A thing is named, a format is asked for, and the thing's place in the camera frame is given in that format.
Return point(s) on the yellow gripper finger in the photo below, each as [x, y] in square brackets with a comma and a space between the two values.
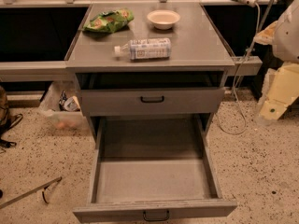
[283, 91]

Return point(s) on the clear plastic water bottle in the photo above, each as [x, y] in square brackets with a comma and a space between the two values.
[144, 49]

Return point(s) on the clear plastic storage bin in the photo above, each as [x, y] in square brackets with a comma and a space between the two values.
[60, 106]

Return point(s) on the dark backpack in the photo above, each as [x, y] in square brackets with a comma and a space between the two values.
[7, 121]

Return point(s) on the metal rod on floor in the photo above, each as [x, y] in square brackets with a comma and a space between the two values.
[25, 194]

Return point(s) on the grey upper drawer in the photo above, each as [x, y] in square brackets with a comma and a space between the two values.
[148, 93]

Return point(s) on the grey drawer cabinet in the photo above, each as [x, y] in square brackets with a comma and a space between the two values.
[169, 60]

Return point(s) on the green snack bag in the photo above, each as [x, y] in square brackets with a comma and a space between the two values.
[109, 22]

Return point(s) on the white bowl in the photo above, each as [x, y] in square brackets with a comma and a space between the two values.
[163, 19]

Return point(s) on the open grey lower drawer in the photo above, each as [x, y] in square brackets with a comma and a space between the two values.
[152, 170]

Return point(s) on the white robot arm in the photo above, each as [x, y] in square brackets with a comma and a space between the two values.
[283, 36]

